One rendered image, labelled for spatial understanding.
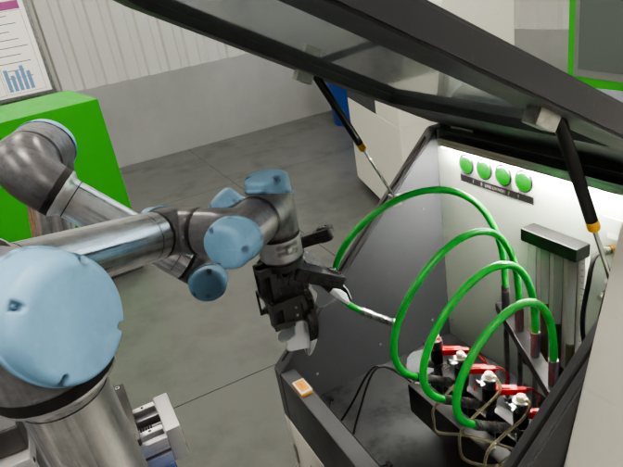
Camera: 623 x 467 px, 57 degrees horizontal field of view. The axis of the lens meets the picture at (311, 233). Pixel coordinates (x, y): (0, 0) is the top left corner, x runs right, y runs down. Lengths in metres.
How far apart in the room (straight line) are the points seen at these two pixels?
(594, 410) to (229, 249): 0.61
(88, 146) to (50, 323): 3.75
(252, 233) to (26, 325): 0.41
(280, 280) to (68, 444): 0.50
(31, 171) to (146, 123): 6.46
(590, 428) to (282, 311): 0.52
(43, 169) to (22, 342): 0.64
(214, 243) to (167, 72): 6.74
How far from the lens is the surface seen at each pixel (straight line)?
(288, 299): 0.99
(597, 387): 1.01
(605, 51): 4.01
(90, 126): 4.23
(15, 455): 1.07
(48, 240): 0.75
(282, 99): 8.05
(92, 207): 1.11
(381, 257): 1.51
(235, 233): 0.82
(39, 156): 1.13
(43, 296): 0.52
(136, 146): 7.58
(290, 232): 0.94
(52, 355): 0.52
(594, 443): 1.05
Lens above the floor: 1.86
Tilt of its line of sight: 24 degrees down
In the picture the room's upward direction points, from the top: 10 degrees counter-clockwise
